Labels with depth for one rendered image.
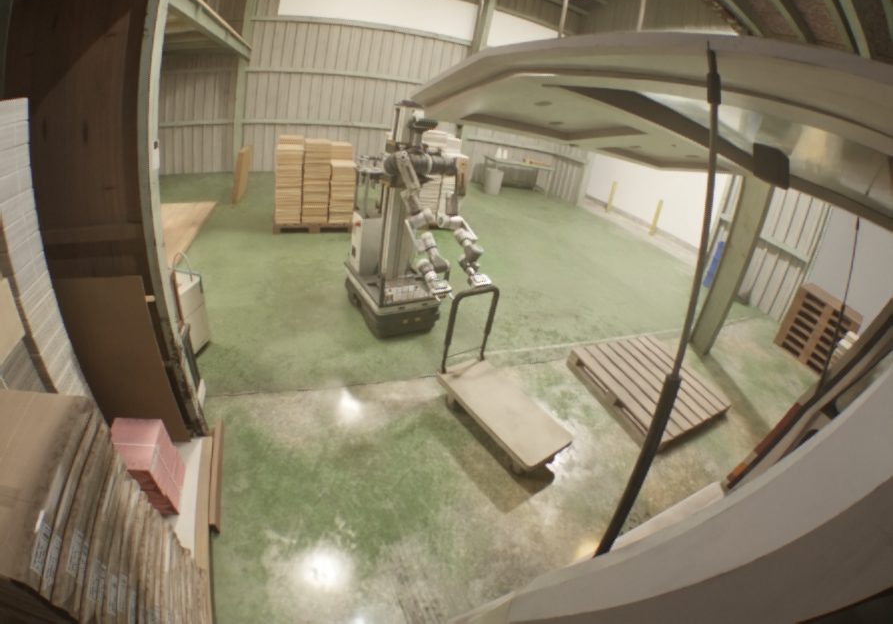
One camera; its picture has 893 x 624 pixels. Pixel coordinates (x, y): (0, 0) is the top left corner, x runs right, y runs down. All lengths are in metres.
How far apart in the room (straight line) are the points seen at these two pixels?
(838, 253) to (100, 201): 9.57
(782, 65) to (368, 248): 2.99
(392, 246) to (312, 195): 2.15
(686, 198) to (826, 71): 9.99
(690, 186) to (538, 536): 9.28
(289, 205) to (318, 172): 0.55
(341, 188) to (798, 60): 4.81
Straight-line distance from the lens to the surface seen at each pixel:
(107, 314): 1.80
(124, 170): 1.66
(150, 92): 1.55
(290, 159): 4.81
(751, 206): 4.23
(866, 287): 8.73
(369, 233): 3.07
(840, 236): 8.82
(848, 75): 0.36
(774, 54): 0.38
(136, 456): 1.72
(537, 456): 2.05
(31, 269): 1.59
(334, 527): 1.89
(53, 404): 1.05
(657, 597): 0.39
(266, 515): 1.95
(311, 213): 4.97
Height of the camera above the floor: 1.69
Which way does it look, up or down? 26 degrees down
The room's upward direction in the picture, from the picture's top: 10 degrees clockwise
